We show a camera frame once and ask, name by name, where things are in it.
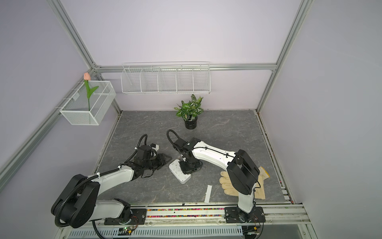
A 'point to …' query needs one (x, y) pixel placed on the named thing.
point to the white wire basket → (75, 110)
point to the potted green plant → (190, 111)
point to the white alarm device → (175, 169)
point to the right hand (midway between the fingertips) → (187, 171)
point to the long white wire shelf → (188, 77)
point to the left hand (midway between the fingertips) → (170, 160)
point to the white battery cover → (208, 194)
